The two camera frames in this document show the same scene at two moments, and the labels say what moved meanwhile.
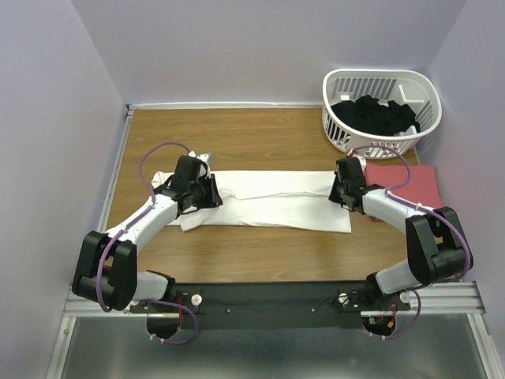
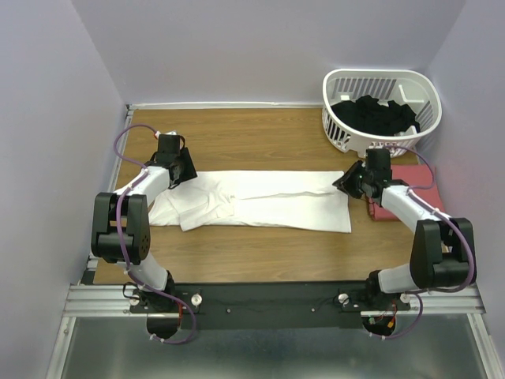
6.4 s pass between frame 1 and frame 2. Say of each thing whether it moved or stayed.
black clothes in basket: stayed
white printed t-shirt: stayed
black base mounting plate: stayed
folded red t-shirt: stayed
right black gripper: moved
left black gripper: moved
